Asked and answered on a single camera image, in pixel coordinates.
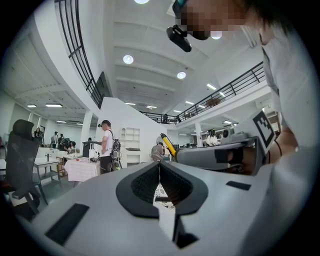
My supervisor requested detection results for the person's white shirt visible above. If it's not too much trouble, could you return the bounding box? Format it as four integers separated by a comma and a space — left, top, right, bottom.
258, 29, 320, 151

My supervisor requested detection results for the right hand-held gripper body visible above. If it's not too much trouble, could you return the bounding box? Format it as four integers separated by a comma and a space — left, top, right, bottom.
214, 109, 277, 176

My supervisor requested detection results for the black curved balcony railing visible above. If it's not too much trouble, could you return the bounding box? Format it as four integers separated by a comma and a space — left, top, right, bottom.
54, 0, 106, 110

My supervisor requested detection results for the white shelf cabinet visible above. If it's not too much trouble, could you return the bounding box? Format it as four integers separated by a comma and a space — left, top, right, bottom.
119, 126, 141, 169

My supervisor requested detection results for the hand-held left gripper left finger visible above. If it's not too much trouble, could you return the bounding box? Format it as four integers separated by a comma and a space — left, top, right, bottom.
31, 160, 176, 256

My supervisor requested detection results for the black mesh office chair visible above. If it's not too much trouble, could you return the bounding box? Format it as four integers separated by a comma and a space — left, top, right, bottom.
4, 119, 43, 216

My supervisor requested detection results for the person's right forearm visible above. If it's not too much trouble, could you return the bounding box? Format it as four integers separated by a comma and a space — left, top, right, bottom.
267, 128, 300, 165

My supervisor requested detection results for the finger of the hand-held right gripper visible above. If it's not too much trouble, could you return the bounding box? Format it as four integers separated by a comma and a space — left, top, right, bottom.
174, 146, 217, 170

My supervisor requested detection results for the black head camera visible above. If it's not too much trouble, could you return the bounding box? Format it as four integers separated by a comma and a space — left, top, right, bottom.
165, 24, 193, 53

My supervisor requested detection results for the white desk with metal legs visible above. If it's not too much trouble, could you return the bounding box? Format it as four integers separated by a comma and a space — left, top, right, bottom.
32, 146, 62, 186

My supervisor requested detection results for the black wrist band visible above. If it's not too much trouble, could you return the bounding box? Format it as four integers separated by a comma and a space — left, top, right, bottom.
274, 139, 283, 158

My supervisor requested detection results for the black straight balcony railing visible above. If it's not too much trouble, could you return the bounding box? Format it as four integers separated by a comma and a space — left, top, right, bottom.
138, 60, 267, 125

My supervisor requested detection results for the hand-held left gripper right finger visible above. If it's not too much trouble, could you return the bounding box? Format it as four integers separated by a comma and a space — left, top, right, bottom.
160, 160, 276, 256

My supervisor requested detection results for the table with pink checked cloth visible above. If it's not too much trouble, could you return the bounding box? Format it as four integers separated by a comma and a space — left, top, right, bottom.
63, 156, 101, 183

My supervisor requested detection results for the yellow utility knife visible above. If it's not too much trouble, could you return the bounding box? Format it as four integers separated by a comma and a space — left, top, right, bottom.
159, 133, 179, 162

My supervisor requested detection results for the person's head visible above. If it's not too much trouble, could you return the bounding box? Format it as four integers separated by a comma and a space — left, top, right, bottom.
179, 0, 296, 42

